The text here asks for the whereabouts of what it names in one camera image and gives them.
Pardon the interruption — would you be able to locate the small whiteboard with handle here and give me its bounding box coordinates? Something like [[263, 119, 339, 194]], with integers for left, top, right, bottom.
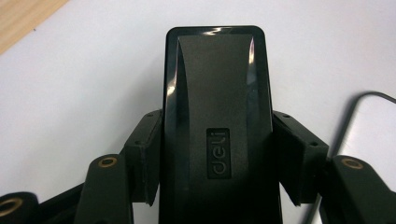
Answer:
[[300, 90, 396, 224]]

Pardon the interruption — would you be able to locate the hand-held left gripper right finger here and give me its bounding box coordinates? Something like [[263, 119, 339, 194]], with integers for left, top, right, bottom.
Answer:
[[272, 109, 331, 207]]

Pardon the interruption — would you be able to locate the large white cover board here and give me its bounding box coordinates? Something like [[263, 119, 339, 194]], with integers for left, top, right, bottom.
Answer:
[[0, 0, 396, 224]]

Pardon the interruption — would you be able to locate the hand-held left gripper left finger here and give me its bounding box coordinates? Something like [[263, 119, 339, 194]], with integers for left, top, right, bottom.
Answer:
[[120, 108, 164, 207]]

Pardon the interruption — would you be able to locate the wooden table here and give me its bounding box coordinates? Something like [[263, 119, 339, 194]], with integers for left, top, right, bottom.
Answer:
[[0, 0, 70, 56]]

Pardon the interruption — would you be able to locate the black deli stapler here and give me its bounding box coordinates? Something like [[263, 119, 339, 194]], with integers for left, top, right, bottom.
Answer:
[[158, 24, 285, 224]]

